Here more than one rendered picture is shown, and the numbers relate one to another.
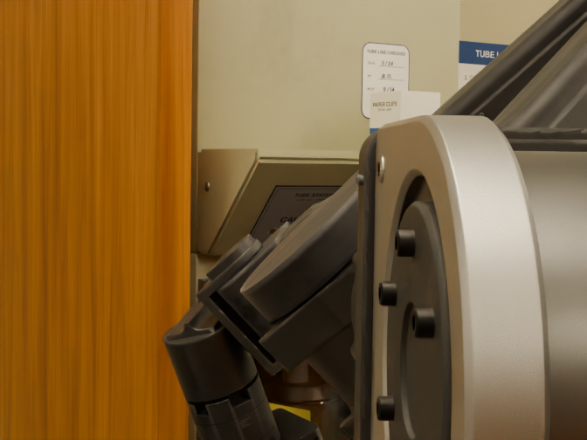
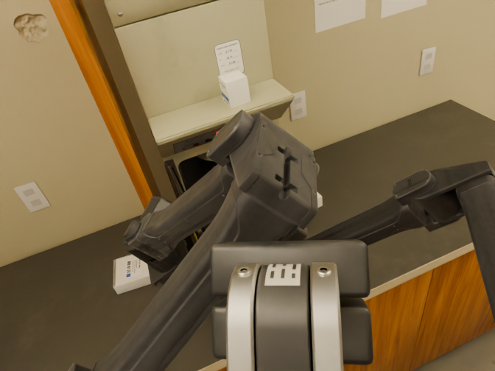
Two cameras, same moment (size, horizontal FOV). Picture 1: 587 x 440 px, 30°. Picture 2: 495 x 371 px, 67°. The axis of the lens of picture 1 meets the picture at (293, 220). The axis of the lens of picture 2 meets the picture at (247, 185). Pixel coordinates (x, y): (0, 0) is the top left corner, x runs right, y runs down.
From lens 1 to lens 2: 0.62 m
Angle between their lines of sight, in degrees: 39
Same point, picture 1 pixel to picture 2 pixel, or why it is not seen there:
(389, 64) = (230, 51)
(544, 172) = not seen: outside the picture
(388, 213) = not seen: outside the picture
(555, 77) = (124, 358)
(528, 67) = (197, 210)
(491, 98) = (188, 216)
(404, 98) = (227, 85)
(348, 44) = (206, 50)
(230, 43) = (146, 71)
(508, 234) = not seen: outside the picture
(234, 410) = (152, 263)
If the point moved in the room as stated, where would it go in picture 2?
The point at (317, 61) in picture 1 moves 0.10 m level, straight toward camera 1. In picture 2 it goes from (192, 63) to (177, 83)
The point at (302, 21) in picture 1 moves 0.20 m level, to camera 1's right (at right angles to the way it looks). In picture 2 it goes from (180, 48) to (272, 38)
